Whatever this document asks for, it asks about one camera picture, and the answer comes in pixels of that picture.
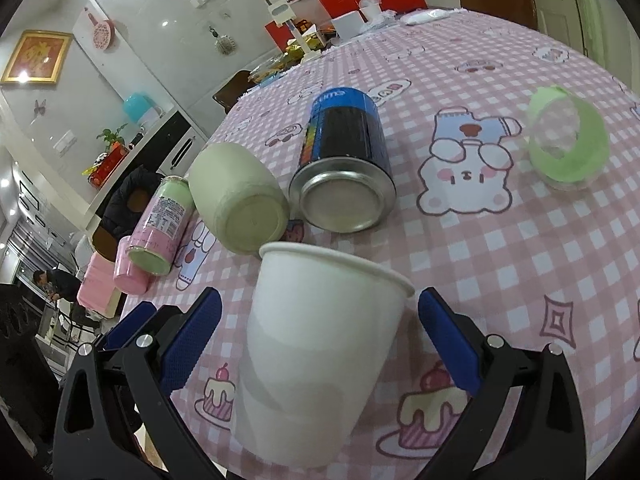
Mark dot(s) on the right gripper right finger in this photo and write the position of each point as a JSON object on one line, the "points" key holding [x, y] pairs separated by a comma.
{"points": [[546, 438]]}

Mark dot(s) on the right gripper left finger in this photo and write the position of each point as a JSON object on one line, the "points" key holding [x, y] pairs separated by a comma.
{"points": [[116, 419]]}

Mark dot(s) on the white paper cup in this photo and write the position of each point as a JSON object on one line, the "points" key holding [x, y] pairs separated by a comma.
{"points": [[320, 329]]}

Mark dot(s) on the pink plastic cup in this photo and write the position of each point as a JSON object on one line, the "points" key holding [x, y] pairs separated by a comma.
{"points": [[127, 277]]}

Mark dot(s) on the plastic drink cup with straw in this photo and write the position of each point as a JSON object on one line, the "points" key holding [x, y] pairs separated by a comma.
{"points": [[370, 9]]}

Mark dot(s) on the pink tissue pack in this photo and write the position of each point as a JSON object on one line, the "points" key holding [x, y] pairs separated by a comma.
{"points": [[98, 292]]}

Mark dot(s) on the pink green labelled can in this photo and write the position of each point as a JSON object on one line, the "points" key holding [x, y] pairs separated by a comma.
{"points": [[154, 243]]}

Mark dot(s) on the black jacket on chair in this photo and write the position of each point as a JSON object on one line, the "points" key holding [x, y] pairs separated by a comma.
{"points": [[125, 207]]}

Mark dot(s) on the pale green towel roll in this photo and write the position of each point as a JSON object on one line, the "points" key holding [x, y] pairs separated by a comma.
{"points": [[238, 198]]}

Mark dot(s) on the potted green plant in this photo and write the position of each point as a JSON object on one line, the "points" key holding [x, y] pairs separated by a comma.
{"points": [[116, 150]]}

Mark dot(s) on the pink checkered tablecloth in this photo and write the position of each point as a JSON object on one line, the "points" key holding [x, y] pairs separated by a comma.
{"points": [[535, 265]]}

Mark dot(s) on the turquoise white humidifier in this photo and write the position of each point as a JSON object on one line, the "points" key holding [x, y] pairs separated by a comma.
{"points": [[142, 110]]}

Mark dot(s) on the green clear tape roll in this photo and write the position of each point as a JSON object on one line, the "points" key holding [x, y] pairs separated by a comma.
{"points": [[567, 143]]}

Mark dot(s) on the black blue metal can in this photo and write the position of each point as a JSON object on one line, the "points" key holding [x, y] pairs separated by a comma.
{"points": [[343, 183]]}

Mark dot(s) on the brown wooden chair left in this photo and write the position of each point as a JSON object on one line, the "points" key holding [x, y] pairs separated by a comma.
{"points": [[229, 94]]}

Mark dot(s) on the brown wooden chair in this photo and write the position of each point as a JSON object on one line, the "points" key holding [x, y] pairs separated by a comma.
{"points": [[229, 94], [522, 12]]}

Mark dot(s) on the gold framed red picture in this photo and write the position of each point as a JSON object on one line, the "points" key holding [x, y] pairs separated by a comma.
{"points": [[38, 57]]}

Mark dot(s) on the white desk lamp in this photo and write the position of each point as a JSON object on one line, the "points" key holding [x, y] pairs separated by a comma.
{"points": [[282, 28]]}

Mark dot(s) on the brown wooden chair right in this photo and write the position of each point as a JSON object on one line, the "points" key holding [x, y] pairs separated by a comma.
{"points": [[522, 12]]}

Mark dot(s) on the white square box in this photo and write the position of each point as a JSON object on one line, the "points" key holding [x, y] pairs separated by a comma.
{"points": [[348, 25]]}

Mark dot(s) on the round red wall ornament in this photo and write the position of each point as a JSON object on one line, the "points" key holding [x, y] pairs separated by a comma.
{"points": [[103, 32]]}

